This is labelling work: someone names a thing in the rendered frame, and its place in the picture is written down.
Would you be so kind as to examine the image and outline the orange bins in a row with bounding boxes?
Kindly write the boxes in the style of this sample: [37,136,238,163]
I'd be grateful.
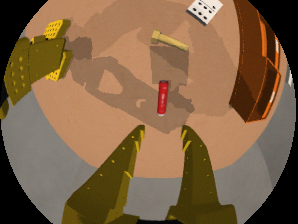
[229,0,282,123]

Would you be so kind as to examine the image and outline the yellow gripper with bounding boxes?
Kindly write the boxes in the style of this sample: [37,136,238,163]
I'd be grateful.
[61,125,237,224]

